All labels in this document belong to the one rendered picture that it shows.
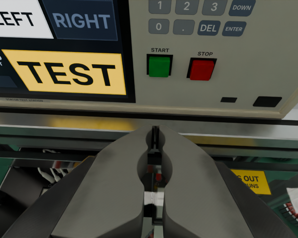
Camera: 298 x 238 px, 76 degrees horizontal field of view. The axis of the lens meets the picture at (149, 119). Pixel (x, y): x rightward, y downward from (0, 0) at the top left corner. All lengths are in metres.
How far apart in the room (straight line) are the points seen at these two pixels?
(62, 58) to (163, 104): 0.11
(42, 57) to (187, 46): 0.13
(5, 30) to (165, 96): 0.15
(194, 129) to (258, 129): 0.07
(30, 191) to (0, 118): 0.37
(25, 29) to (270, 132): 0.25
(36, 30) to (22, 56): 0.03
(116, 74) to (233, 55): 0.11
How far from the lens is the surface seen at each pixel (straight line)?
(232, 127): 0.23
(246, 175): 0.27
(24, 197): 0.63
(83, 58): 0.19
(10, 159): 0.34
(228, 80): 0.20
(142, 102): 0.21
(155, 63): 0.17
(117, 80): 0.20
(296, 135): 0.26
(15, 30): 0.20
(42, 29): 0.19
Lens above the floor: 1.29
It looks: 53 degrees down
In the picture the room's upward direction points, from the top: 1 degrees clockwise
